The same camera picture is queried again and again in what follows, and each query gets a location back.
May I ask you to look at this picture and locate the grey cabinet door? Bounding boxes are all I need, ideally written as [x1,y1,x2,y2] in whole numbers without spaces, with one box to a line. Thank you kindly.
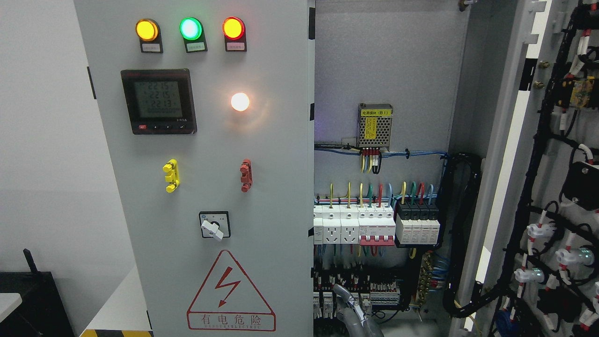
[74,0,314,337]
[476,0,598,337]

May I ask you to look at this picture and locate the red terminal connector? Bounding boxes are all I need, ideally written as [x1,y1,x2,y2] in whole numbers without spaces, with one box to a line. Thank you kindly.
[240,158,253,193]

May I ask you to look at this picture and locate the metal mesh power supply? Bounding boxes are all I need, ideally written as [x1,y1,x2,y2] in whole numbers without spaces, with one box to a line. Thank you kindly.
[357,103,393,148]

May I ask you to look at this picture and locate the white glowing indicator light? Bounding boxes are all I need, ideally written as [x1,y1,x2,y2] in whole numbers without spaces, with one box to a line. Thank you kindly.
[230,92,250,112]

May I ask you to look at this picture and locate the yellow terminal connector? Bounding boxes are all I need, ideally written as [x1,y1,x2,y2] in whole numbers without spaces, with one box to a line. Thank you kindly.
[162,158,180,193]

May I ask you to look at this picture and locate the black white surge protector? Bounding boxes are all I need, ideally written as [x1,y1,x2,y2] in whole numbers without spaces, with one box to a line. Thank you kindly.
[395,201,441,245]

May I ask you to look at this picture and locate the relay terminal block row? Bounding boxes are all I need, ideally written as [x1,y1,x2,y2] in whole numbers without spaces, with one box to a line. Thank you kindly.
[311,266,401,319]

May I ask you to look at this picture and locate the red electric warning sticker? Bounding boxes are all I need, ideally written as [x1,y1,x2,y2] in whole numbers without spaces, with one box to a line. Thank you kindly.
[187,250,276,331]

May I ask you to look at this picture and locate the black digital power meter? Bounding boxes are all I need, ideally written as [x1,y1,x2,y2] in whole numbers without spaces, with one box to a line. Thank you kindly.
[121,68,197,135]

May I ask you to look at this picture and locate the red indicator light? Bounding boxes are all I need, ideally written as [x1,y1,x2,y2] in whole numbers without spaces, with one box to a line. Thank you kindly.
[222,16,248,52]

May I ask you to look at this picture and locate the brass ground bar right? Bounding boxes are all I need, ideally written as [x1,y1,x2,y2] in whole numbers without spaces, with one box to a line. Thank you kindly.
[415,251,433,308]

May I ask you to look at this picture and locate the green indicator light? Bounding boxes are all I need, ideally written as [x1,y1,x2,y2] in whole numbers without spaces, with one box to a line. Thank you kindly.
[179,17,207,53]

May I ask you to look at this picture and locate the yellow indicator light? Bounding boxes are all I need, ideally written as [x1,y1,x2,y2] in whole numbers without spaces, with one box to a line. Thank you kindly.
[135,18,163,53]

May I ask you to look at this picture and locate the black box with antenna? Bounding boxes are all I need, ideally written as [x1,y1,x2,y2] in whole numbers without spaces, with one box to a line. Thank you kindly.
[0,248,74,337]

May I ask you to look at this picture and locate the white din rail sockets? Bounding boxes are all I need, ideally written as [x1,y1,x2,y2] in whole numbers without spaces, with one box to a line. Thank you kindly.
[313,205,359,245]

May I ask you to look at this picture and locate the white rotary selector switch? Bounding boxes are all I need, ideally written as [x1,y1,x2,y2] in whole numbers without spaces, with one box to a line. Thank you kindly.
[199,211,231,242]

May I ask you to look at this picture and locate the black cable bundle right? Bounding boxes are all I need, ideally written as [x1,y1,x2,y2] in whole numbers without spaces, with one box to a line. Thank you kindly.
[433,152,508,319]

